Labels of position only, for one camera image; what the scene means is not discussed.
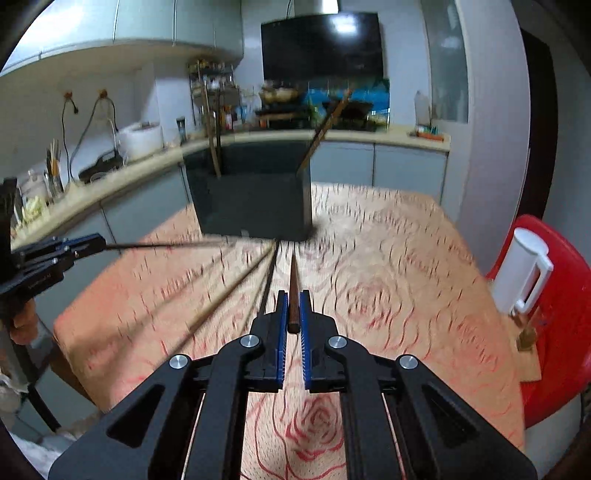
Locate person's left hand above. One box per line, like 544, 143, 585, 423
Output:
9, 299, 40, 345

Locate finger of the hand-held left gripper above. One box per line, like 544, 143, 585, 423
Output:
13, 244, 106, 283
18, 233, 106, 260

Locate black gas stove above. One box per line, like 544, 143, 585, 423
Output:
255, 108, 308, 130

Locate black power cable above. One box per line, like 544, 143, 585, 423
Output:
61, 95, 78, 183
69, 95, 118, 181

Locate dark grey utensil holder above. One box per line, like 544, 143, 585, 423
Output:
182, 141, 315, 243

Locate reddish brown chopstick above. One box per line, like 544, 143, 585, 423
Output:
287, 253, 301, 334

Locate grey upper kitchen cabinets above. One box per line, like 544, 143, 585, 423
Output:
0, 0, 245, 77

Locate frosted glass window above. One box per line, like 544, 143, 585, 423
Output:
420, 0, 469, 123

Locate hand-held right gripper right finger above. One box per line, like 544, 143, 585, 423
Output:
299, 290, 539, 480

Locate metal spice rack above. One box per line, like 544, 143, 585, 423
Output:
187, 60, 241, 134

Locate black range hood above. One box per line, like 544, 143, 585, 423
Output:
261, 0, 385, 84

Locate red plastic chair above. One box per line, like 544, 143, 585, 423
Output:
485, 215, 591, 430

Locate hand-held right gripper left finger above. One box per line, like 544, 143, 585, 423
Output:
48, 290, 290, 480

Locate white plastic bottle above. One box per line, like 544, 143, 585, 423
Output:
414, 90, 432, 127

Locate black electric griddle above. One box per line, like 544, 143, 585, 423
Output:
78, 152, 124, 183

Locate beige kitchen countertop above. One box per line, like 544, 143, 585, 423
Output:
9, 127, 451, 250

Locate black wok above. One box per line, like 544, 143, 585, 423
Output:
323, 99, 375, 118

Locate metal utensil cup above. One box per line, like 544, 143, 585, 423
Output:
44, 138, 65, 197

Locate brass-coloured lidded pan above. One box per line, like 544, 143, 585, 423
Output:
259, 85, 303, 104

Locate white electric kettle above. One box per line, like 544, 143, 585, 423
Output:
492, 227, 554, 315

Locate thin black chopstick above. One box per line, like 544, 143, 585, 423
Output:
295, 90, 354, 174

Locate napa cabbage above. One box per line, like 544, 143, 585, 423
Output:
21, 196, 48, 223

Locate blue sea picture backsplash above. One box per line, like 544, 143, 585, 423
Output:
305, 76, 391, 130

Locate white rice cooker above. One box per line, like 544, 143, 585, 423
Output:
115, 121, 164, 162

